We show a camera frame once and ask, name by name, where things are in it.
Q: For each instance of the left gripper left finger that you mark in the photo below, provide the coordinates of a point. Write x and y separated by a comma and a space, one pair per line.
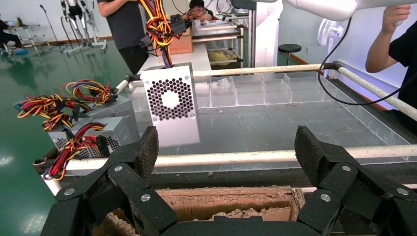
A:
123, 182

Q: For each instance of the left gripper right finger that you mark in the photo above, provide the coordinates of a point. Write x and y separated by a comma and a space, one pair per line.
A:
338, 182

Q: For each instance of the bare forearm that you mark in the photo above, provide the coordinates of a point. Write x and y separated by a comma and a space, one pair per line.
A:
379, 49
114, 7

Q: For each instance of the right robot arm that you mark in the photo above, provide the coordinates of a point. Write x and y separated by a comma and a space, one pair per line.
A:
325, 8

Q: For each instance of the bare person hand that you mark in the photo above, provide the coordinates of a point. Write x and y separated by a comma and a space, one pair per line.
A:
396, 16

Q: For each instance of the white table leg pipe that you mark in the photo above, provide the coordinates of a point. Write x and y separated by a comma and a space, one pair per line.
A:
53, 186

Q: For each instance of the black pipe corner connector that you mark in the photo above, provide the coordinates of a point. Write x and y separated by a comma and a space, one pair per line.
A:
39, 164
330, 65
133, 78

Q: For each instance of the brown cardboard box with dividers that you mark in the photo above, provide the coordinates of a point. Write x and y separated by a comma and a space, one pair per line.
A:
228, 202

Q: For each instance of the clear acrylic divider tray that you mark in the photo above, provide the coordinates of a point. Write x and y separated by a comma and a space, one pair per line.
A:
277, 94

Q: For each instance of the white table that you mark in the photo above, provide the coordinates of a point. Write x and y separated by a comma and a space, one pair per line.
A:
192, 58

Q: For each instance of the black round stool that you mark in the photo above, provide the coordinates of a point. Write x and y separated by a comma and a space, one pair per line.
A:
289, 48

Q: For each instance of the small brown carton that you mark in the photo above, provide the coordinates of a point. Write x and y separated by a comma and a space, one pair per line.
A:
182, 45

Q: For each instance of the person in black t-shirt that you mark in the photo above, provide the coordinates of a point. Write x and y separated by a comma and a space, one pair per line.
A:
405, 49

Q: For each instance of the standing person in dark shirt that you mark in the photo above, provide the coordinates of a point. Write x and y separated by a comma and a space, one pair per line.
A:
127, 32

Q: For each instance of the white round device with label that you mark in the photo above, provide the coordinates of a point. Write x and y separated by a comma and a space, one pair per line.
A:
329, 32

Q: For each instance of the yellow cloth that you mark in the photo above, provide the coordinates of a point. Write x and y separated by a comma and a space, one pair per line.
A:
221, 57

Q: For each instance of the white column cabinet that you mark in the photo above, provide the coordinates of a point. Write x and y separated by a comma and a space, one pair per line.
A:
267, 32

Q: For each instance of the blue floor object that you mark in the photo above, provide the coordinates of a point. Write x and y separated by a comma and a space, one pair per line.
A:
21, 51

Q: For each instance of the black tripod stand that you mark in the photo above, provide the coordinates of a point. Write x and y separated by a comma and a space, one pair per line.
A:
52, 29

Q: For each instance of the metal shelf rack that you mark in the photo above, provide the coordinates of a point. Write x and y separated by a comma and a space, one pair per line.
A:
215, 32

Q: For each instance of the small desk with laptop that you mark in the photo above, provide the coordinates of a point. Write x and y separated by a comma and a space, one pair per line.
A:
27, 31

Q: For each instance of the seated person in black clothes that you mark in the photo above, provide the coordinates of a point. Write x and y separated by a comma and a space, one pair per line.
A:
6, 34

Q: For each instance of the seated person with black hair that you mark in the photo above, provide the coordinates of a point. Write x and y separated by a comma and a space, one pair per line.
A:
197, 8

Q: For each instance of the white table rail pipe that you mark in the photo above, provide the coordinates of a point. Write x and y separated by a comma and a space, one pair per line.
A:
244, 156
378, 92
121, 87
260, 69

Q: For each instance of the white frame robot stand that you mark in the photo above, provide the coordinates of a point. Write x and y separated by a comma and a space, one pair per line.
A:
78, 22

